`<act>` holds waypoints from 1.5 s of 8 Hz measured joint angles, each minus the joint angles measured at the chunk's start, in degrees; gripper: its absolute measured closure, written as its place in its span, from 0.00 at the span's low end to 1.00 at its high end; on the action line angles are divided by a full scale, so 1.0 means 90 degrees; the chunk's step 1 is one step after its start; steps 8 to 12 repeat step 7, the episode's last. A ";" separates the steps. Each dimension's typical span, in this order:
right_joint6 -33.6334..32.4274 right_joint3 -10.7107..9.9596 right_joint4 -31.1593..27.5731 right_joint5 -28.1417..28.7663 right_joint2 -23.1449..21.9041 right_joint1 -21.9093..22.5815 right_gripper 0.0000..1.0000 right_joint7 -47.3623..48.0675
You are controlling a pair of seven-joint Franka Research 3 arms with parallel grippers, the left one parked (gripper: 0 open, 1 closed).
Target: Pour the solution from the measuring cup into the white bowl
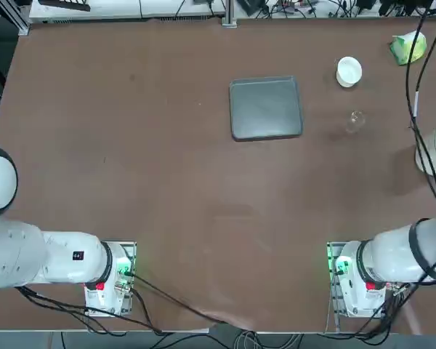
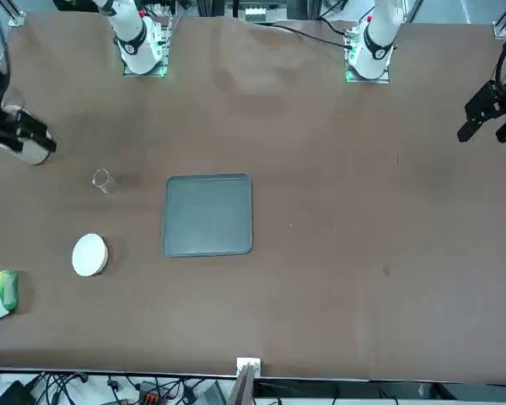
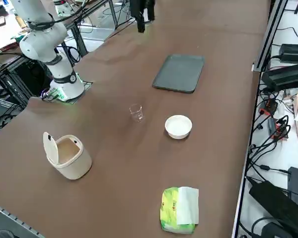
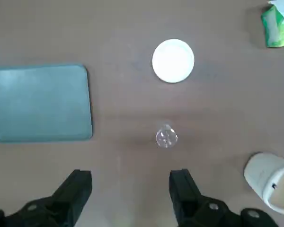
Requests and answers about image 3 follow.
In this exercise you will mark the amber bottle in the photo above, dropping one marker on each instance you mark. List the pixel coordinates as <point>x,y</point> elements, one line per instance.
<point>21,22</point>

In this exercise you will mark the long black box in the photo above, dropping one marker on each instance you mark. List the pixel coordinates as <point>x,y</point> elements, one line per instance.
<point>285,77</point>

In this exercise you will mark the green tissue pack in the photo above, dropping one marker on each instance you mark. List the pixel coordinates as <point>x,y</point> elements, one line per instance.
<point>169,210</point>

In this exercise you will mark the clear glass measuring cup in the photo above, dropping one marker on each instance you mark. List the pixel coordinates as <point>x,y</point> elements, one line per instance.
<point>137,116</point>

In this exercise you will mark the dark grey tray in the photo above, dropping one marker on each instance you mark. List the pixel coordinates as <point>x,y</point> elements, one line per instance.
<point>178,74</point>

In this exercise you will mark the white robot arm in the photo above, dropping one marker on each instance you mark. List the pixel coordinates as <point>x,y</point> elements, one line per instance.
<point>39,42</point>

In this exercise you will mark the aluminium frame rail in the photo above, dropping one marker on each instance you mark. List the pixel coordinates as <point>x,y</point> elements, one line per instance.
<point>270,37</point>

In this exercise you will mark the white bowl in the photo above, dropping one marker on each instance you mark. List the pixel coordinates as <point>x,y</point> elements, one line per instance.
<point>178,126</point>

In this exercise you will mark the black power brick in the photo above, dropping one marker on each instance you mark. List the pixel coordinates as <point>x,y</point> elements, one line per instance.
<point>295,52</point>

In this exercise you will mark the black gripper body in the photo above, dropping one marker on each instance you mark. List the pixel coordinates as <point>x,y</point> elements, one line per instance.
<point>137,6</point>

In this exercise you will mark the cream trash can with lid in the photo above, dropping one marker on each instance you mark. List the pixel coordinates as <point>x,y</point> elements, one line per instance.
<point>74,166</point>

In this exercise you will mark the large black power adapter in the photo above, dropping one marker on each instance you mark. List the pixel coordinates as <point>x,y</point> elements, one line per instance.
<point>270,198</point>

